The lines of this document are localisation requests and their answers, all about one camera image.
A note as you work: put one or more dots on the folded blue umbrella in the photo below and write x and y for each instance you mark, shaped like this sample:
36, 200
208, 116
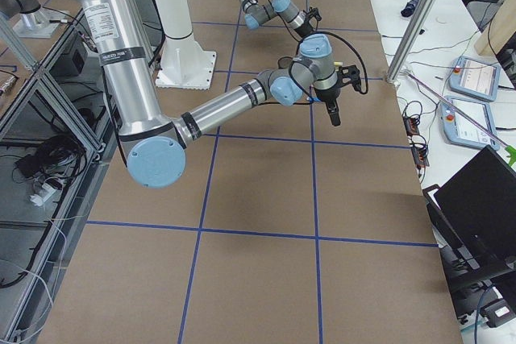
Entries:
409, 8

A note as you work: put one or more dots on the brown paper table mat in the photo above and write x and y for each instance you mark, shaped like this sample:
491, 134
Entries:
282, 229

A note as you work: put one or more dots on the orange black connector box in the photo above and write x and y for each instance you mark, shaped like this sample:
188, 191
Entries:
411, 126

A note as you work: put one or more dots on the aluminium frame post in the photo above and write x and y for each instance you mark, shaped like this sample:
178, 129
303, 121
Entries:
408, 39

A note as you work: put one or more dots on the near blue teach pendant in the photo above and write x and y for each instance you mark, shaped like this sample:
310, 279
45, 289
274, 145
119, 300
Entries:
461, 132

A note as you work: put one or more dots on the black laptop monitor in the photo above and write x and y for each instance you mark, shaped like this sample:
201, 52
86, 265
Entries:
475, 212

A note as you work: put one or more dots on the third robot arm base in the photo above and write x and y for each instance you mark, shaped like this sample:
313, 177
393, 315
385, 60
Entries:
34, 21

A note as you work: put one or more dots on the far blue teach pendant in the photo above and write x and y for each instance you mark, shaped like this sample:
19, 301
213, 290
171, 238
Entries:
475, 78

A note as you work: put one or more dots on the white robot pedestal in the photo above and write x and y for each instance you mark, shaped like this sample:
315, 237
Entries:
184, 63

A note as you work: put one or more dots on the light wooden board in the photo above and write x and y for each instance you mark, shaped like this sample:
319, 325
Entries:
499, 31

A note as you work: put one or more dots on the green handled reacher grabber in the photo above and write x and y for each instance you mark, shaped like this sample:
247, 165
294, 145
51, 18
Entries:
509, 149

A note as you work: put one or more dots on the blue teach pendant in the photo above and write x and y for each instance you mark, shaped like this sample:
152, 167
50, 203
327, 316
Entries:
475, 78
461, 132

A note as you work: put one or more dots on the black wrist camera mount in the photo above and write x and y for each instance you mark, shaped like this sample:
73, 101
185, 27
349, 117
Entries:
349, 75

